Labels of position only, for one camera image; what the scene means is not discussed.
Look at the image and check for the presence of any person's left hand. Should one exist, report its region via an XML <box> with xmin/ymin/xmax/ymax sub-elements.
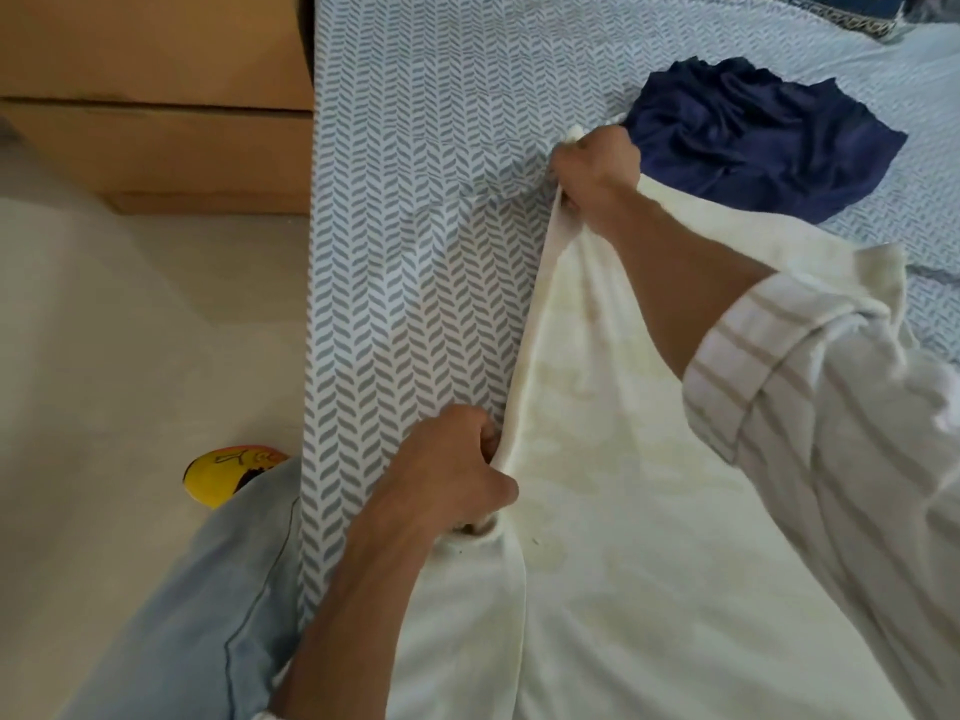
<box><xmin>372</xmin><ymin>403</ymin><xmax>520</xmax><ymax>535</ymax></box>

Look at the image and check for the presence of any person's right hand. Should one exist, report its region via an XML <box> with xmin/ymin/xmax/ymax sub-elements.
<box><xmin>549</xmin><ymin>125</ymin><xmax>643</xmax><ymax>229</ymax></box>

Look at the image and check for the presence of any cream white garment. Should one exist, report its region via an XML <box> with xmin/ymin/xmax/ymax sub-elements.
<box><xmin>386</xmin><ymin>125</ymin><xmax>920</xmax><ymax>720</ymax></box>

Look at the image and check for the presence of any person's right forearm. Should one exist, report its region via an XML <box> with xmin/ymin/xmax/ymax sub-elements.
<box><xmin>596</xmin><ymin>179</ymin><xmax>777</xmax><ymax>381</ymax></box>

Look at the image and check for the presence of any person's left forearm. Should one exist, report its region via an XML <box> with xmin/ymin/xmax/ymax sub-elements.
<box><xmin>267</xmin><ymin>493</ymin><xmax>451</xmax><ymax>720</ymax></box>

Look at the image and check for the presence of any herringbone patterned bed sheet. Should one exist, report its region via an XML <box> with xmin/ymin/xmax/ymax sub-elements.
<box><xmin>298</xmin><ymin>0</ymin><xmax>960</xmax><ymax>631</ymax></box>

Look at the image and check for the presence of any navy blue garment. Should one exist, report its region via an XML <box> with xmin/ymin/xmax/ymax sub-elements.
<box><xmin>624</xmin><ymin>56</ymin><xmax>909</xmax><ymax>226</ymax></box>

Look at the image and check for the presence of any yellow shoe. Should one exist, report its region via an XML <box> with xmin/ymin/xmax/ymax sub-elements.
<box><xmin>183</xmin><ymin>444</ymin><xmax>292</xmax><ymax>510</ymax></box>

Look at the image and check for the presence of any light blue jeans leg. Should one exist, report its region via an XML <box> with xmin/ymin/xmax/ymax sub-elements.
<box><xmin>58</xmin><ymin>457</ymin><xmax>303</xmax><ymax>720</ymax></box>

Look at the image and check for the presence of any dark blue patterned pillow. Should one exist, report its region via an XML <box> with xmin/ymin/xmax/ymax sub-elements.
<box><xmin>750</xmin><ymin>0</ymin><xmax>920</xmax><ymax>43</ymax></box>

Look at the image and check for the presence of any striped white shirt sleeve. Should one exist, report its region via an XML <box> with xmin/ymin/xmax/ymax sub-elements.
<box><xmin>682</xmin><ymin>271</ymin><xmax>960</xmax><ymax>720</ymax></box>

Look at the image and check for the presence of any wooden drawer cabinet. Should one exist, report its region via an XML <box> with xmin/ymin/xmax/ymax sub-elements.
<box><xmin>0</xmin><ymin>0</ymin><xmax>316</xmax><ymax>216</ymax></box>

